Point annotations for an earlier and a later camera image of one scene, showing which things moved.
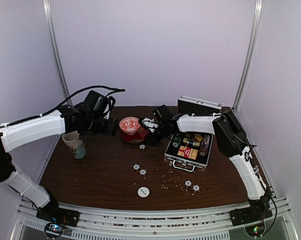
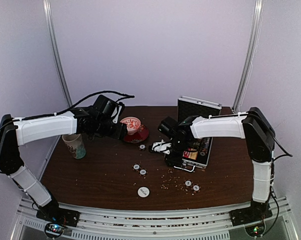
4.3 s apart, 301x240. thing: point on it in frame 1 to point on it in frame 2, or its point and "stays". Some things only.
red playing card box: x=187 y=152 stays
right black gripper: x=153 y=140 to x=176 y=161
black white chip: x=142 y=172 stays
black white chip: x=136 y=167 stays
